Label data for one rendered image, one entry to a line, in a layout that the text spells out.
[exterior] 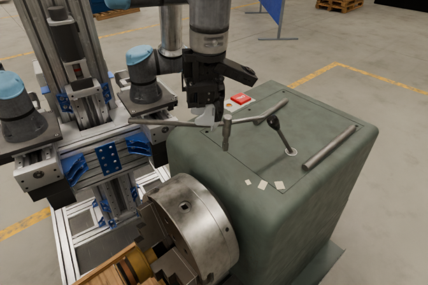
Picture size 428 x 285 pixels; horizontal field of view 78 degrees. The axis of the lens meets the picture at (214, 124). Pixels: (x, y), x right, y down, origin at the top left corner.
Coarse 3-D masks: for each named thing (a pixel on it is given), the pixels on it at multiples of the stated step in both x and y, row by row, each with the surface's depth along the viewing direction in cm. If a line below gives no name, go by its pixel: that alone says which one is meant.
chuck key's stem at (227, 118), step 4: (224, 116) 66; (228, 116) 66; (224, 120) 66; (228, 120) 65; (224, 124) 66; (228, 124) 66; (224, 128) 67; (228, 128) 67; (224, 132) 68; (228, 132) 68; (224, 136) 69; (228, 136) 69; (224, 140) 70; (228, 140) 71; (224, 144) 71; (228, 144) 71; (224, 148) 72
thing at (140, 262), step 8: (136, 248) 71; (128, 256) 69; (136, 256) 69; (144, 256) 68; (152, 256) 70; (120, 264) 68; (128, 264) 68; (136, 264) 67; (144, 264) 68; (120, 272) 67; (128, 272) 66; (136, 272) 67; (144, 272) 68; (152, 272) 69; (128, 280) 66; (136, 280) 67; (144, 280) 68
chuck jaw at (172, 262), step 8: (176, 248) 73; (168, 256) 71; (176, 256) 70; (152, 264) 69; (160, 264) 69; (168, 264) 69; (176, 264) 69; (184, 264) 69; (160, 272) 68; (168, 272) 67; (176, 272) 67; (184, 272) 67; (192, 272) 67; (168, 280) 67; (184, 280) 65; (192, 280) 65; (200, 280) 67; (208, 280) 68
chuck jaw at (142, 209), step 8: (152, 192) 76; (136, 208) 73; (144, 208) 71; (152, 208) 72; (144, 216) 71; (152, 216) 72; (144, 224) 72; (152, 224) 72; (160, 224) 73; (144, 232) 71; (152, 232) 72; (160, 232) 73; (136, 240) 71; (144, 240) 70; (152, 240) 72; (144, 248) 70
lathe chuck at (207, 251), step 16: (160, 192) 72; (176, 192) 71; (192, 192) 71; (160, 208) 69; (176, 208) 67; (192, 208) 68; (176, 224) 64; (192, 224) 65; (208, 224) 67; (160, 240) 85; (176, 240) 69; (192, 240) 64; (208, 240) 65; (224, 240) 68; (192, 256) 64; (208, 256) 65; (224, 256) 68; (208, 272) 65; (224, 272) 72
